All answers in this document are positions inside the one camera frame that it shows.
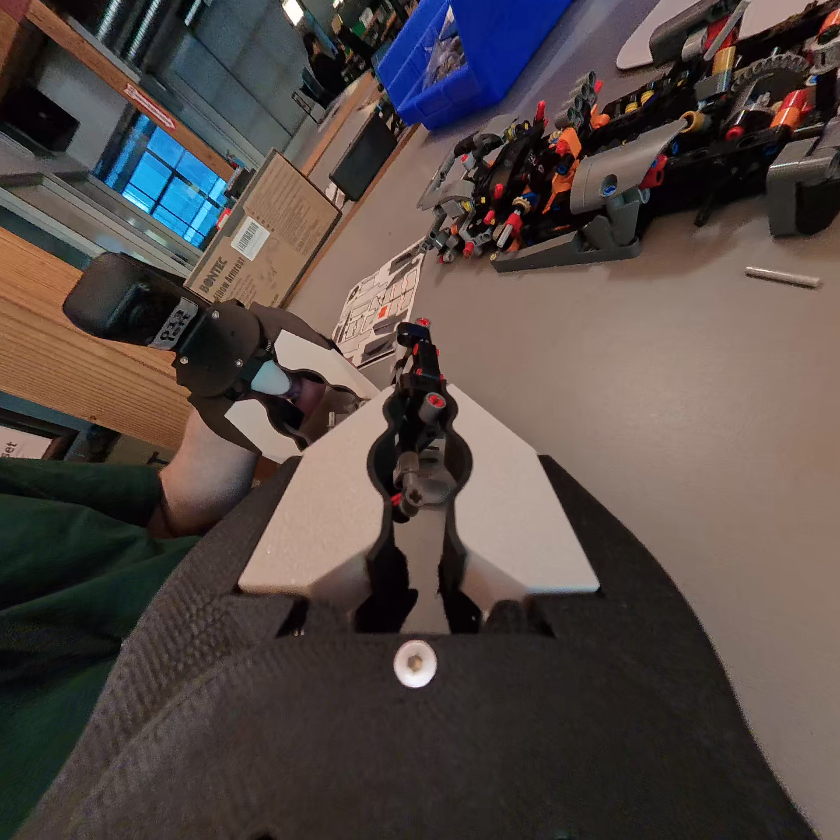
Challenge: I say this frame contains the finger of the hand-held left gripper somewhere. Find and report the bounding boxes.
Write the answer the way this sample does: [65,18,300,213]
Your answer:
[225,394,311,455]
[251,330,383,404]

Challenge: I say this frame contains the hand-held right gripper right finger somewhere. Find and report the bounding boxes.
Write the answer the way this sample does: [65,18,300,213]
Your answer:
[437,384,601,634]

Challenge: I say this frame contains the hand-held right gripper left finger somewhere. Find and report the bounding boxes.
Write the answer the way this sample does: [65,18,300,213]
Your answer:
[238,386,419,634]

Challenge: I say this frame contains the black lego beam assembly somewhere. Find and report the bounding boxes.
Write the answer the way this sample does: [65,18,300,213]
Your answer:
[390,317,462,526]

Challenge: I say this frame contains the person's left forearm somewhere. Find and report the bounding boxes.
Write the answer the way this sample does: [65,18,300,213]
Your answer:
[147,410,261,540]

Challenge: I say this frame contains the lego sticker sheet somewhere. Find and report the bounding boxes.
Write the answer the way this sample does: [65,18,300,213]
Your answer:
[331,248,427,368]

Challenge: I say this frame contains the large lego car chassis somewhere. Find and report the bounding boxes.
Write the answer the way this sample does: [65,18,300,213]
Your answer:
[416,0,840,274]

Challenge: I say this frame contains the light grey lego axle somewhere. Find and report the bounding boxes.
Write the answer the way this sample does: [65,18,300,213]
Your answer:
[745,265,822,290]

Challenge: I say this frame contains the cardboard box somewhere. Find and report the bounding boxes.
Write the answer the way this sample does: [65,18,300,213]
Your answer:
[184,150,343,311]

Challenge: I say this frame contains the wooden partition panel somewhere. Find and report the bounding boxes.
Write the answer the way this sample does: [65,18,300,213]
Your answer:
[0,226,199,455]

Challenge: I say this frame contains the large window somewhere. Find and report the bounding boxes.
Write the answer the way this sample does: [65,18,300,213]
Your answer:
[95,112,225,248]

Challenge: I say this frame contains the black power adapter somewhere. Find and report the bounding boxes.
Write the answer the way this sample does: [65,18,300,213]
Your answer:
[328,112,400,203]

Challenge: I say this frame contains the person's green shirt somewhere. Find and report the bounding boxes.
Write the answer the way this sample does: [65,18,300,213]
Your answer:
[0,459,206,837]

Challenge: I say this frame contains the clear plastic parts bags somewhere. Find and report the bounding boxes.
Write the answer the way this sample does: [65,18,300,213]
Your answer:
[423,7,471,90]

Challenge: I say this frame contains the blue storage bin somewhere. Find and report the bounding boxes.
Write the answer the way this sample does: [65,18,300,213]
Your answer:
[377,0,576,131]

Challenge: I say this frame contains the white book stand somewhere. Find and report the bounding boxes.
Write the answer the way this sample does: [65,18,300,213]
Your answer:
[616,0,762,72]

